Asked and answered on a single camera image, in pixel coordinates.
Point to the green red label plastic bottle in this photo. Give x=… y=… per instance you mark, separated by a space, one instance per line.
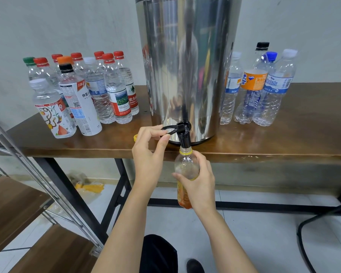
x=99 y=54

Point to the white-cap blue-label bottle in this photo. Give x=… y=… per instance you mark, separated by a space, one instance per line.
x=99 y=93

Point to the person's left hand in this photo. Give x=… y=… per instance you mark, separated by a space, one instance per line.
x=148 y=165

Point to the yellow debris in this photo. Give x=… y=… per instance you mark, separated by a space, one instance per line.
x=90 y=187

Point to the person's right hand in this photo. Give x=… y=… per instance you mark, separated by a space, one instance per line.
x=202 y=191

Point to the stainless steel water dispenser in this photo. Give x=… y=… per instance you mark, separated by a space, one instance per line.
x=185 y=54

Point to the orange label black cap bottle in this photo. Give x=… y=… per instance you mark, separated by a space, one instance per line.
x=253 y=79

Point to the person's black shoe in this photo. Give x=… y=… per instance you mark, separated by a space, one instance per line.
x=195 y=266

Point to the wooden metal shelf rack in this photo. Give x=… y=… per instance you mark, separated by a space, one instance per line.
x=8 y=213

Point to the blue cap plastic bottle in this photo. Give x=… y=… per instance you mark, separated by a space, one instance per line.
x=271 y=56

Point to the slim blue label plastic bottle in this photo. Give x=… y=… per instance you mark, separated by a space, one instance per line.
x=233 y=82

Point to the person's right forearm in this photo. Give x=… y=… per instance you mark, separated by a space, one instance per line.
x=228 y=247

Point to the orange cap clear plastic bottle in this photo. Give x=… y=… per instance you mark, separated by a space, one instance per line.
x=65 y=59

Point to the wooden stool with black frame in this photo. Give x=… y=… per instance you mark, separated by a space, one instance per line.
x=327 y=224

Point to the person's left forearm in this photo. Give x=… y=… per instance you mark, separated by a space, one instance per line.
x=128 y=238

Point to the white patterned label plastic bottle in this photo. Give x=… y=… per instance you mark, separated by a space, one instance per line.
x=52 y=113

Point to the black metal table frame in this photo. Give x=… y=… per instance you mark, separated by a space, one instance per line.
x=256 y=206

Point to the person's black trouser leg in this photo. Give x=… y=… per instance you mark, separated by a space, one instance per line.
x=159 y=257

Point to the yellow label plastic bottle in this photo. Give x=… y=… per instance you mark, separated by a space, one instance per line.
x=186 y=165

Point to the white cap blue label bottle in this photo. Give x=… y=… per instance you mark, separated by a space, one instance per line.
x=277 y=85

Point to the green label plastic water bottle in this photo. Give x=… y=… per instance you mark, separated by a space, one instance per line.
x=29 y=64

